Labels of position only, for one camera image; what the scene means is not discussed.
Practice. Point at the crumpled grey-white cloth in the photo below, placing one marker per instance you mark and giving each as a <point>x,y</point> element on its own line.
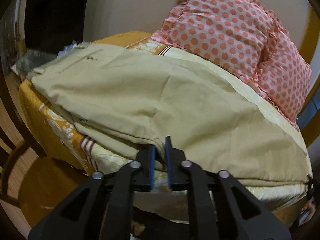
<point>32,59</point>

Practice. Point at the left pink polka-dot pillow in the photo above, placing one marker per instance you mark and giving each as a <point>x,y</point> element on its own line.
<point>233,34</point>

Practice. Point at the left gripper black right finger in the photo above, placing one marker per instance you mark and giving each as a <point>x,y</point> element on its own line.
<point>219,206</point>

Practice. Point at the cream floral bedsheet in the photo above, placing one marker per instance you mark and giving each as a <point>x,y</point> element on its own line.
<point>222,123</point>

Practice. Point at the wooden chair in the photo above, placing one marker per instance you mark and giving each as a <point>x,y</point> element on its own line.
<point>39,184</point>

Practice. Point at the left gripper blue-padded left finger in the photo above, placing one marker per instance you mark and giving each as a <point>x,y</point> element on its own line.
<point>101,207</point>

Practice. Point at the pink polka-dot pillow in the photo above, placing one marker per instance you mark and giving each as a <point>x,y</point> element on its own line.
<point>233,34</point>
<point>283,75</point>

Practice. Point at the right pink polka-dot pillow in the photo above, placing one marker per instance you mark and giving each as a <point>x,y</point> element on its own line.
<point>283,75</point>

